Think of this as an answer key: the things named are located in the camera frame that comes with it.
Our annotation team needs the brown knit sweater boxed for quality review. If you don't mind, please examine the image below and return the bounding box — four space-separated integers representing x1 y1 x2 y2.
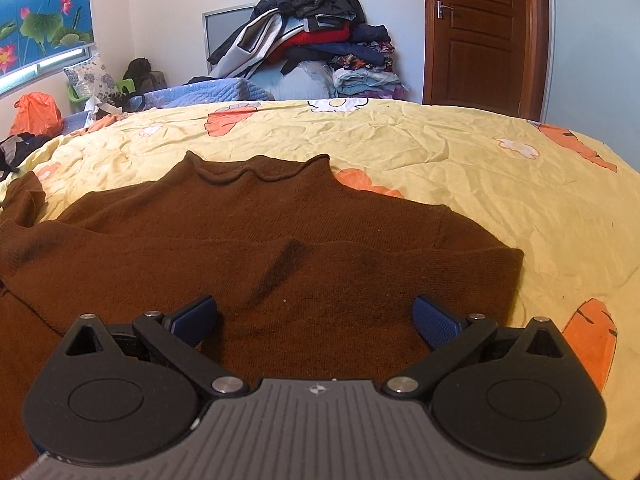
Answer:
1 153 523 478

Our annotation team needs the pile of clothes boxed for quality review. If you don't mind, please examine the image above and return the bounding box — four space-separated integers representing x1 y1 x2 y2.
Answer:
207 0 408 100

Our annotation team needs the yellow floral bed sheet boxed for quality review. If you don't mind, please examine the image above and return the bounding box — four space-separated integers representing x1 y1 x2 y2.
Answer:
1 98 639 479

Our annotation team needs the blue quilted blanket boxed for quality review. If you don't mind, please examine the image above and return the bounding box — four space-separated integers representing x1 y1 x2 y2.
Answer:
124 78 276 113

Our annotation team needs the dark stuffed bag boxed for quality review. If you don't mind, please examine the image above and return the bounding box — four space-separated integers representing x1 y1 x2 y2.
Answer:
124 58 167 93

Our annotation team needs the orange plastic bag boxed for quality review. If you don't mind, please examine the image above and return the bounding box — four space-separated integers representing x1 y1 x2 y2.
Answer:
9 91 64 136

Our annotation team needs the floral patterned pillow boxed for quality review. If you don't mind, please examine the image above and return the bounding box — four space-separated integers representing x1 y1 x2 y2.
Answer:
63 53 117 101

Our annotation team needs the grey framed panel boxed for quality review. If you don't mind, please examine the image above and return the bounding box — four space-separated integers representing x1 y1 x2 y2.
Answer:
202 6 254 70

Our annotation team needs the brown wooden door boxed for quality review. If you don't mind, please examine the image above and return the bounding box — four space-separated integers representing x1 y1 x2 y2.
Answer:
423 0 550 120

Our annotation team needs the lotus flower curtain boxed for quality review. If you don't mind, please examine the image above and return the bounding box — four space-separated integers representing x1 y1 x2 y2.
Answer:
1 0 94 76

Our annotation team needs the silver door handle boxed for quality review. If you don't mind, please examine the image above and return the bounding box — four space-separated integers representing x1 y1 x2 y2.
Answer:
436 0 454 20

